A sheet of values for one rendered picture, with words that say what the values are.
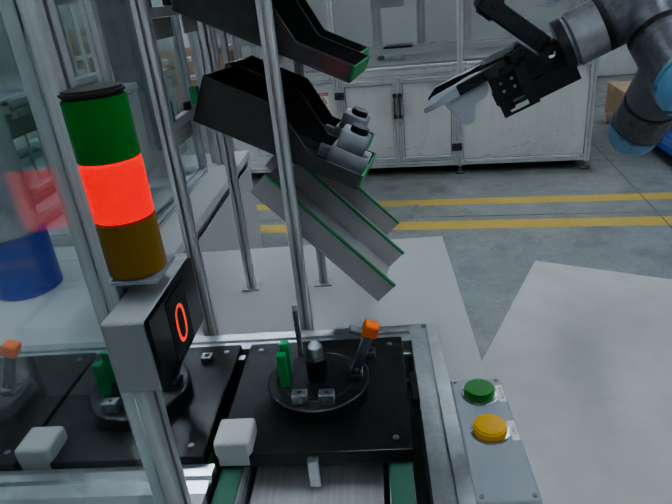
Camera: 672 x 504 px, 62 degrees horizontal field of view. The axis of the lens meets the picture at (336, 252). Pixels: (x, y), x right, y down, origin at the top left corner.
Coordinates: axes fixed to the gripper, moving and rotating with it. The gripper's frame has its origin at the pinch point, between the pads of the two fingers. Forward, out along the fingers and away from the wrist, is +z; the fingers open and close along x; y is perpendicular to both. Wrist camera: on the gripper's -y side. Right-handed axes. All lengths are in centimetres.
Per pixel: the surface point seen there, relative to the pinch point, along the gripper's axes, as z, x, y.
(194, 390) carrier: 43, -30, 17
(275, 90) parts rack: 17.6, -8.8, -12.4
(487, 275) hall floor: 42, 194, 125
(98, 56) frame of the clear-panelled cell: 76, 47, -43
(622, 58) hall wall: -151, 841, 189
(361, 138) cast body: 12.0, -1.4, 0.4
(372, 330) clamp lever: 15.7, -27.1, 19.4
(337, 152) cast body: 16.5, -1.5, 0.6
